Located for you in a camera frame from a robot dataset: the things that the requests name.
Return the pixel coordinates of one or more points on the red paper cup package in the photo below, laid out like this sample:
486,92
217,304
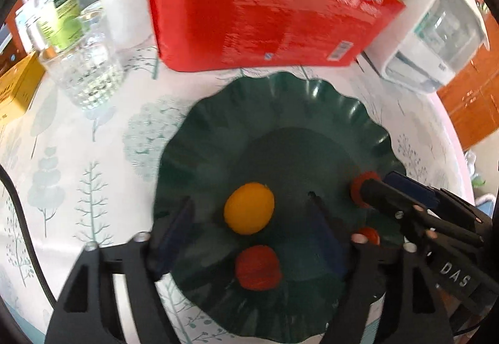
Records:
253,17

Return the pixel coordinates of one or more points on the clear plastic bag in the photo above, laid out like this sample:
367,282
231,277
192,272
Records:
473,168

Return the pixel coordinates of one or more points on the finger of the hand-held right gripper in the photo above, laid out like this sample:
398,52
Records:
390,200
413,188

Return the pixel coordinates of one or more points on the dark green scalloped plate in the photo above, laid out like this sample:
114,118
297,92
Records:
280,157

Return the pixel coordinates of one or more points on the red lychee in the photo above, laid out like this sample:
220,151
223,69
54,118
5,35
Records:
257,268

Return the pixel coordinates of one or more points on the light blue object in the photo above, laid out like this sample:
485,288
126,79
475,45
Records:
485,203

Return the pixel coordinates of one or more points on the white countertop appliance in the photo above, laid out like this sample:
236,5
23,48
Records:
429,40

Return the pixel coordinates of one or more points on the orange wooden cabinet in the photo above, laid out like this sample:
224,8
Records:
471,102

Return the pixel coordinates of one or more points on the reddish wooden board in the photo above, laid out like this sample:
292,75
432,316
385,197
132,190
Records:
15,32

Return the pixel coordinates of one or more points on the clear drinking glass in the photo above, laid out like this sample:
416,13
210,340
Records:
84,71

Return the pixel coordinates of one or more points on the white plastic bottle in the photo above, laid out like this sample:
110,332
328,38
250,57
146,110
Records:
124,5

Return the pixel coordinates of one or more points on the small red tomato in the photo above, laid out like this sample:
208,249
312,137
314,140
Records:
372,235
356,188

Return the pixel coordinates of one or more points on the small yellow round fruit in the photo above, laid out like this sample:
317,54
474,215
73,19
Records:
249,207

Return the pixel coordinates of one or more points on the yellow cardboard box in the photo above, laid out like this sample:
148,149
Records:
19,87

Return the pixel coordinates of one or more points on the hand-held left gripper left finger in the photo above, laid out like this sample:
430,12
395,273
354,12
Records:
175,235

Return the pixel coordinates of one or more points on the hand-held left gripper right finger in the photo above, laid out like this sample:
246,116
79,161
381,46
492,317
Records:
329,246

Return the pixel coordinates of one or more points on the clear bottle green label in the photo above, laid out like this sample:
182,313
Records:
58,13

